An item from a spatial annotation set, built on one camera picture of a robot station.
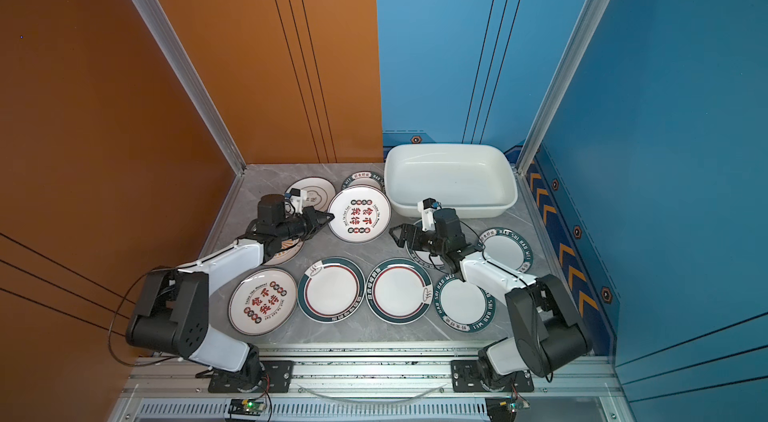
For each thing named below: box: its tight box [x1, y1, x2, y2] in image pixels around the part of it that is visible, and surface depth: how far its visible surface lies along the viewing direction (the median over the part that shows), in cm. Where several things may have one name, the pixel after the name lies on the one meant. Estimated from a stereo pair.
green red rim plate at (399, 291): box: [365, 257, 435, 325], surface depth 89 cm
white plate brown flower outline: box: [284, 176, 336, 211], surface depth 114 cm
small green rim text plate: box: [341, 171, 385, 194], surface depth 118 cm
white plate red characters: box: [328, 185, 392, 243], surface depth 91 cm
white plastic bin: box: [384, 144, 518, 218], surface depth 118 cm
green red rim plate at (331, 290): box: [297, 256, 366, 324], surface depth 89 cm
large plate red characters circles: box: [228, 268, 299, 337], surface depth 87 cm
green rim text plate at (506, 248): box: [478, 228, 533, 274], surface depth 98 cm
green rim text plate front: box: [434, 273, 496, 333], surface depth 86 cm
